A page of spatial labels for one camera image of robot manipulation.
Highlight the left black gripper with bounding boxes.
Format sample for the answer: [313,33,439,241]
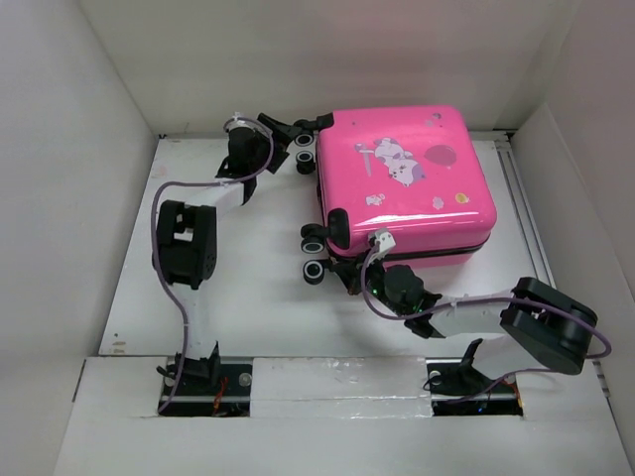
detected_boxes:
[249,114,302,174]

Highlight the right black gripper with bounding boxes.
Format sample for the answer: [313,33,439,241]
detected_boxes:
[330,249,407,317]

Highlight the pink hard-shell suitcase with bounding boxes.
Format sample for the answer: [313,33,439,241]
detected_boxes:
[295,105,497,266]

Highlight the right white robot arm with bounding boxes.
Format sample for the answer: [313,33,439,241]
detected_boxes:
[333,262,597,398]

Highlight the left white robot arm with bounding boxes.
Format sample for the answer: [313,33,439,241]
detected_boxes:
[150,113,304,394]

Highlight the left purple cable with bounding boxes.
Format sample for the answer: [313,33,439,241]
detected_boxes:
[151,118,277,414]

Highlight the purple cable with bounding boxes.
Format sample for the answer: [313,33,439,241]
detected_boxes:
[151,118,277,414]
[360,247,612,404]

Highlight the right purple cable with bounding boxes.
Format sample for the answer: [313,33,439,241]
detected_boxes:
[360,247,612,404]

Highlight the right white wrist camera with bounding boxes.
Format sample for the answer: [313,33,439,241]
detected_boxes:
[369,228,396,262]

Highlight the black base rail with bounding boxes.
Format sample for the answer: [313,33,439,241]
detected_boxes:
[157,359,523,417]

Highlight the aluminium frame rail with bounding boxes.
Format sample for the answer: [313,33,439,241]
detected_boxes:
[495,131,609,398]

